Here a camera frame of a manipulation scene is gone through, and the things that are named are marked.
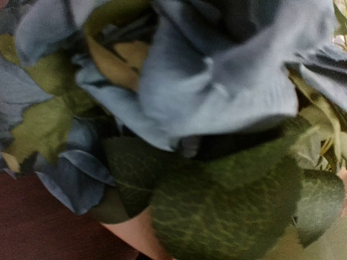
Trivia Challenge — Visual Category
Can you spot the green and tan wrapping paper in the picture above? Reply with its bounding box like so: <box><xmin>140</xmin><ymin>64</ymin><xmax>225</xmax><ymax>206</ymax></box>
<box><xmin>100</xmin><ymin>205</ymin><xmax>174</xmax><ymax>260</ymax></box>

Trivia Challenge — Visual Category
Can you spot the blue hydrangea fake flower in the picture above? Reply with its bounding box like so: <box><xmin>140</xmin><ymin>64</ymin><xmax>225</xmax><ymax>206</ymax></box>
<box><xmin>1</xmin><ymin>1</ymin><xmax>346</xmax><ymax>259</ymax></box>

